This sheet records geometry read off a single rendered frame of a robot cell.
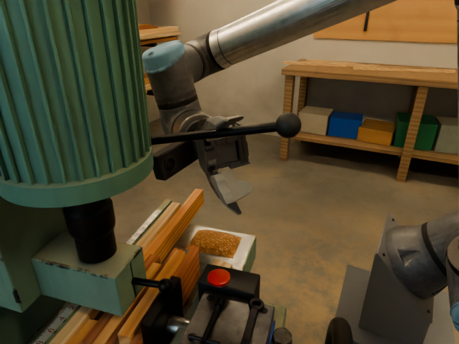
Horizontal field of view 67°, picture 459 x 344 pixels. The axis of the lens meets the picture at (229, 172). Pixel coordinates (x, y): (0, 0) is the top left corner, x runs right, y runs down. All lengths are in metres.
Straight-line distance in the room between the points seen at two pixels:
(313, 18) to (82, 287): 0.60
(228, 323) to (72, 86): 0.32
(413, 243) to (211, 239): 0.51
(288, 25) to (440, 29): 2.86
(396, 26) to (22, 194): 3.36
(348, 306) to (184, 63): 0.82
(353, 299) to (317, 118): 2.33
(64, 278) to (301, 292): 1.53
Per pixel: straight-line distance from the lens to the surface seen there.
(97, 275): 0.50
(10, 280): 0.55
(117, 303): 0.51
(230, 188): 0.58
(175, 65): 0.73
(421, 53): 3.57
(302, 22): 0.74
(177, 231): 0.74
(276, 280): 1.97
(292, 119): 0.46
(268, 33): 0.76
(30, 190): 0.39
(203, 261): 0.69
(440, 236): 0.95
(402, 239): 0.98
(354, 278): 1.23
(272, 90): 3.83
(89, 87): 0.35
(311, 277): 2.02
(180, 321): 0.51
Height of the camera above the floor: 1.35
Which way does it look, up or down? 26 degrees down
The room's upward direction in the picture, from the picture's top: straight up
